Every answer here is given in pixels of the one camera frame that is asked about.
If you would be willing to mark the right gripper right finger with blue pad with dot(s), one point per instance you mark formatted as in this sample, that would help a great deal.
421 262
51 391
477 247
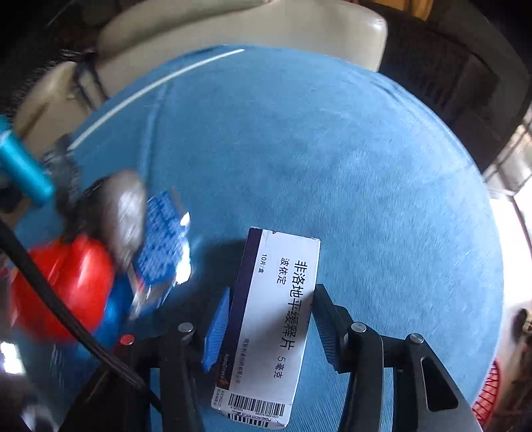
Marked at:
333 323

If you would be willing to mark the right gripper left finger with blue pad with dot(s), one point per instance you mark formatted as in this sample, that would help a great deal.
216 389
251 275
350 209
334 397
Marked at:
216 321

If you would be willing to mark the white medicine box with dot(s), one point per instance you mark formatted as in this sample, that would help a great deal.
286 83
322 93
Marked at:
265 339

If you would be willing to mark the blue toothpaste carton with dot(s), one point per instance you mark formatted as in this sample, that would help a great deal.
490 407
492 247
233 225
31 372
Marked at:
163 260

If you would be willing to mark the blue plastic bag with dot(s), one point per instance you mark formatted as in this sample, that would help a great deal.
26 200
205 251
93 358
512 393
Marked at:
116 314

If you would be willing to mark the red plastic bag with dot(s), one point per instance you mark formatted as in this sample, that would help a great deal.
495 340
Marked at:
81 273

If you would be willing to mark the grey plastic bag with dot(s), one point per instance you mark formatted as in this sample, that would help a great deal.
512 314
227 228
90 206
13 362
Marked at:
122 209

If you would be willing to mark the red mesh trash basket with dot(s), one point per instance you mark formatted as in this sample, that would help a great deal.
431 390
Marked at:
484 406

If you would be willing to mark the teal thermos bottle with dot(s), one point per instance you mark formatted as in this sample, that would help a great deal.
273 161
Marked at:
22 169

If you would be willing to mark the white thin stick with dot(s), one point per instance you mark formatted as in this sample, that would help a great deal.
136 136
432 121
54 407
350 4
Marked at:
142 92

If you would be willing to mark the cream leather armchair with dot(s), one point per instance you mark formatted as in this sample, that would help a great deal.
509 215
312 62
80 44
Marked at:
150 33

